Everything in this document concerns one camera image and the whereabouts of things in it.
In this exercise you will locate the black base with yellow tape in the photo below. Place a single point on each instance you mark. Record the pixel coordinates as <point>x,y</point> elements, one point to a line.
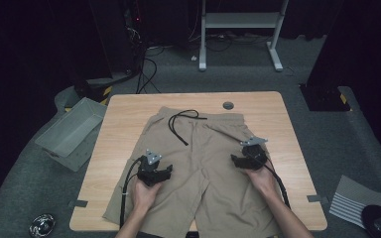
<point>94,89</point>
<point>324,99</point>

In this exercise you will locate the grey tape strip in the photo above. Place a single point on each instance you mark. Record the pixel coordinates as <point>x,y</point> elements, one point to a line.
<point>315,198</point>
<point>81,203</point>

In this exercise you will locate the person's left hand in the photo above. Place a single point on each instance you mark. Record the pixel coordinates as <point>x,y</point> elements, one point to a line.
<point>144,195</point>

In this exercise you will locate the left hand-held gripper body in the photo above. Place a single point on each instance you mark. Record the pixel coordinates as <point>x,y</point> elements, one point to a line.
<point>149,172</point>

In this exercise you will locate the grey plastic bin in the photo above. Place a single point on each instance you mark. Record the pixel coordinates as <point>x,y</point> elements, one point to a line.
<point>69,132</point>

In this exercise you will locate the black equipment rack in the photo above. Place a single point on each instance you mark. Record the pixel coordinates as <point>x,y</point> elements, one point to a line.
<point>119,36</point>

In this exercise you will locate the shiny silver object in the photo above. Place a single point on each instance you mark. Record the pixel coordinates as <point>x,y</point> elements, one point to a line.
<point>42,225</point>

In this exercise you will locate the dark round object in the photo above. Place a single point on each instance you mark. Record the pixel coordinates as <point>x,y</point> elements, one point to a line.
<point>380,221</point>

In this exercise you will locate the white metal stand frame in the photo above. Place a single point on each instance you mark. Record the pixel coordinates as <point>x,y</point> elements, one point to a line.
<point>241,20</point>

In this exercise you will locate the person's right hand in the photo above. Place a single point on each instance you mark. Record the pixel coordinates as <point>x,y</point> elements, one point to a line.
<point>261,180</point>

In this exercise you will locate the grey striped sheet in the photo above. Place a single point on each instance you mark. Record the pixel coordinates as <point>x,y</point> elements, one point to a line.
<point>350,195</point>

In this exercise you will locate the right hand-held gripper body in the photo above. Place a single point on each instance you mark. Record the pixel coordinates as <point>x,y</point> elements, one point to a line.
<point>254,157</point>

